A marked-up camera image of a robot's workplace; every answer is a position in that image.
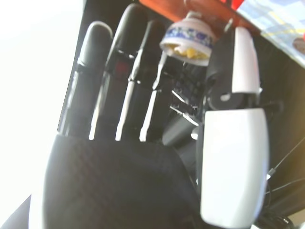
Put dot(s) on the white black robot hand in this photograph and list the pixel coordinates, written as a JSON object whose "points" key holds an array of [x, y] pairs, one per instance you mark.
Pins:
{"points": [[114, 181]]}

